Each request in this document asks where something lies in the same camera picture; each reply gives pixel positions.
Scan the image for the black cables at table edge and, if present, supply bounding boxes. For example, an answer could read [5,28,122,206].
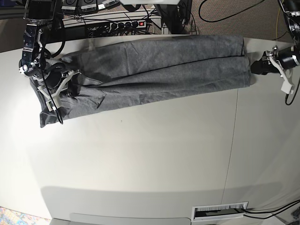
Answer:
[242,200,300,220]

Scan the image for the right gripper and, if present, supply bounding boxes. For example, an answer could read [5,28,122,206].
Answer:
[45,68,79,98]

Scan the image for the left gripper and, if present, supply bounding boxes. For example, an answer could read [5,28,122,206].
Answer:
[250,55,278,75]

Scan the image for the grey T-shirt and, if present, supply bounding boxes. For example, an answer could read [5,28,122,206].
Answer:
[35,35,251,127]

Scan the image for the white table cable grommet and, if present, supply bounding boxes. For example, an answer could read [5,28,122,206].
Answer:
[191,202,248,222]

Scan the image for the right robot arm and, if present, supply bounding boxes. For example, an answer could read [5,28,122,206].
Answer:
[19,0,78,97]

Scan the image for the yellow cable on floor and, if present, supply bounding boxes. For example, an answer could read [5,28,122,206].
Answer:
[274,0,288,40]

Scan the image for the black power strip red switch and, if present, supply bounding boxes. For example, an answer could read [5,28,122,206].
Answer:
[87,20,148,36]

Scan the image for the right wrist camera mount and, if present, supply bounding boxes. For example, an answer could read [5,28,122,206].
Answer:
[37,70,81,124]

